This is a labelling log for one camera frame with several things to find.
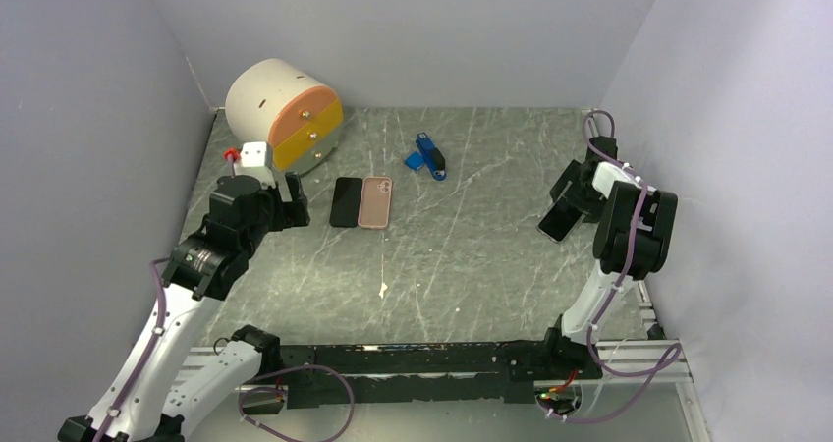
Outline round cream drawer cabinet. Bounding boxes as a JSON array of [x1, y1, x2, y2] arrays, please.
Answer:
[[224, 58, 345, 175]]

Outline blue and black gadget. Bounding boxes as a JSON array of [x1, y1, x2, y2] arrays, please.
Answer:
[[416, 133, 446, 181]]

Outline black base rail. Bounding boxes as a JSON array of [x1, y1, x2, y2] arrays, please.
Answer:
[[257, 340, 602, 409]]

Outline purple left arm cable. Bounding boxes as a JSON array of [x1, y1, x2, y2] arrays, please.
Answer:
[[90, 256, 356, 442]]

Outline black smartphone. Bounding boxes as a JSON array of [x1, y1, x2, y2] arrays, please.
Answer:
[[329, 177, 362, 228], [537, 203, 583, 243]]

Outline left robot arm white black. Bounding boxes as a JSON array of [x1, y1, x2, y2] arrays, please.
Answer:
[[57, 172, 309, 441]]

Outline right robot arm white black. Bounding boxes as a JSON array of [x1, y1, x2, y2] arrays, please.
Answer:
[[537, 136, 678, 378]]

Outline pink phone case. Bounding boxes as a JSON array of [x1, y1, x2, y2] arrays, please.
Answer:
[[358, 176, 393, 230]]

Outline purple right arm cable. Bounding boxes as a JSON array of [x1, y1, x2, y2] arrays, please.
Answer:
[[536, 110, 684, 425]]

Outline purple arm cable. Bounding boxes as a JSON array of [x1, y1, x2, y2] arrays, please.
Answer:
[[536, 110, 684, 425], [90, 256, 356, 442]]

